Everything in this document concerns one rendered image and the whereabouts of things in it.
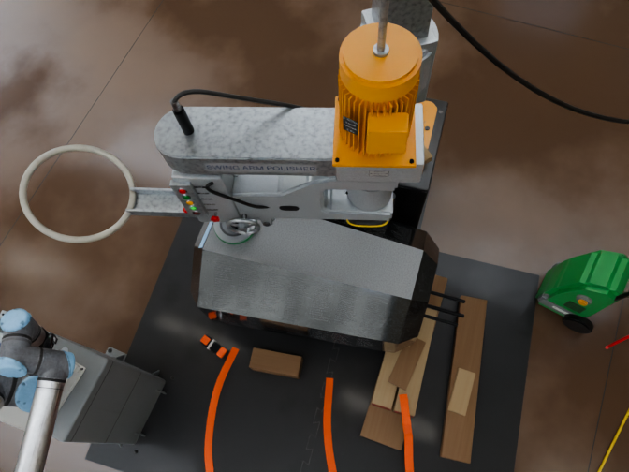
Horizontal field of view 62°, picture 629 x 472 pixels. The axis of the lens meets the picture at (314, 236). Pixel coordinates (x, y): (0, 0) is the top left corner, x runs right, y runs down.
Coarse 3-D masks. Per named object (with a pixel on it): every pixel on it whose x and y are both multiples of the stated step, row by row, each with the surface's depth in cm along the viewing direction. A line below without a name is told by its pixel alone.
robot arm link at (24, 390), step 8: (24, 376) 203; (32, 376) 202; (16, 384) 200; (24, 384) 200; (32, 384) 201; (16, 392) 198; (24, 392) 200; (32, 392) 202; (8, 400) 199; (16, 400) 198; (24, 400) 200; (32, 400) 202; (24, 408) 200
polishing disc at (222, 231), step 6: (216, 222) 263; (222, 222) 263; (216, 228) 262; (222, 228) 262; (252, 228) 261; (222, 234) 260; (228, 234) 260; (234, 234) 260; (240, 234) 260; (246, 234) 260; (228, 240) 259; (234, 240) 259; (240, 240) 259
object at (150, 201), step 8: (136, 192) 248; (144, 192) 247; (152, 192) 247; (160, 192) 246; (168, 192) 246; (136, 200) 248; (144, 200) 247; (152, 200) 247; (160, 200) 247; (168, 200) 247; (176, 200) 247; (136, 208) 246; (144, 208) 246; (152, 208) 246; (160, 208) 246; (168, 208) 246; (176, 208) 245; (176, 216) 244; (184, 216) 244; (192, 216) 243; (264, 224) 238
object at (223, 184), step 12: (180, 180) 199; (192, 180) 199; (204, 180) 198; (216, 180) 198; (228, 180) 207; (204, 192) 208; (228, 192) 208; (216, 204) 218; (228, 204) 217; (204, 216) 230; (228, 216) 229; (240, 216) 230
